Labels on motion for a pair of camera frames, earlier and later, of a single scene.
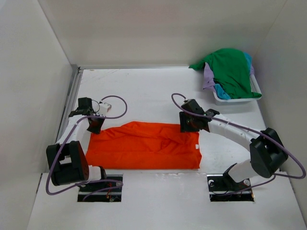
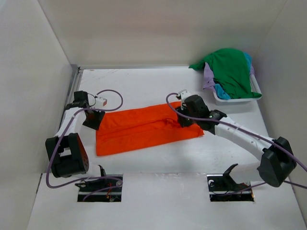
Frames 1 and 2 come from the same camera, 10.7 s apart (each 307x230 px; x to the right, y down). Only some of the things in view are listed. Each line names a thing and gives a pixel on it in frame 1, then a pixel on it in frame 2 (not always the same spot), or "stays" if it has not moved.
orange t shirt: [135, 145] -> [129, 129]
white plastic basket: [255, 88] stays
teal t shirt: [219, 91] stays
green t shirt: [230, 70] stays
